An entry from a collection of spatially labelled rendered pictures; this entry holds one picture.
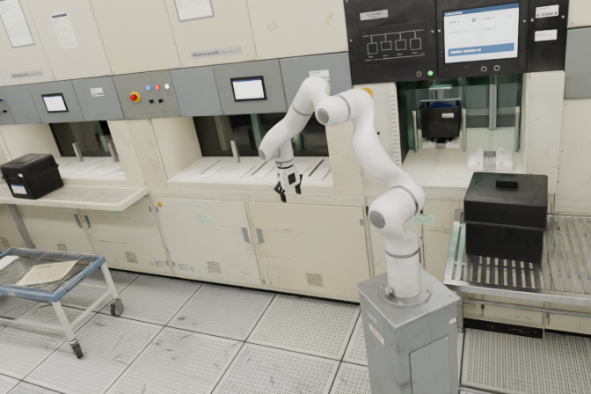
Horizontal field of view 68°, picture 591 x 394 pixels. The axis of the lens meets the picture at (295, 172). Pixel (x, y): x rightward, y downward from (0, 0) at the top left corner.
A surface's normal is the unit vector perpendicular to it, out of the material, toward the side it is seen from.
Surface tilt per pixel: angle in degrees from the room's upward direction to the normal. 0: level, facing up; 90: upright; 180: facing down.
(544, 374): 0
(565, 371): 0
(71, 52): 90
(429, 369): 90
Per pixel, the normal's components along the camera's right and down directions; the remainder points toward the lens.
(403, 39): -0.38, 0.40
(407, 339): 0.37, 0.30
